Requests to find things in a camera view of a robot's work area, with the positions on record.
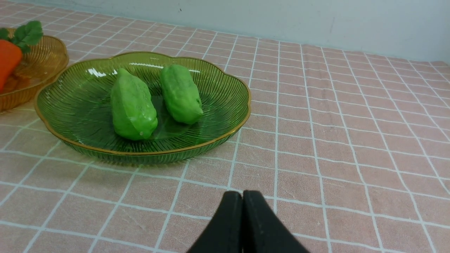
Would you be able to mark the green gourd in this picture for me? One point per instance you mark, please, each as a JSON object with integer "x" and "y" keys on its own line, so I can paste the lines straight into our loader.
{"x": 181, "y": 94}
{"x": 133, "y": 115}

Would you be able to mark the amber glass plate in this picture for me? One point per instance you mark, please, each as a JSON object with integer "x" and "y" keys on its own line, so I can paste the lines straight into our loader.
{"x": 37, "y": 68}

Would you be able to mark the orange carrot farther back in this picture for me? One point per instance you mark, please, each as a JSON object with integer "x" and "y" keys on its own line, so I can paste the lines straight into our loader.
{"x": 12, "y": 49}

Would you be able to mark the pink checkered tablecloth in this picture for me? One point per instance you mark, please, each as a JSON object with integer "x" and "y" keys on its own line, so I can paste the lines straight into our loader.
{"x": 350, "y": 149}

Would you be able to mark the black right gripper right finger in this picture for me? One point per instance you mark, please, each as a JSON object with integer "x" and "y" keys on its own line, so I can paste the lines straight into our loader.
{"x": 262, "y": 231}

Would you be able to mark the green glass plate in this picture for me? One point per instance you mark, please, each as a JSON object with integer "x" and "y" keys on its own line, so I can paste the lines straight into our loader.
{"x": 76, "y": 109}

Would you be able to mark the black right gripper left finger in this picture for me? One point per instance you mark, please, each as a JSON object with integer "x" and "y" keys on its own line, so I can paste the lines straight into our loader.
{"x": 223, "y": 232}

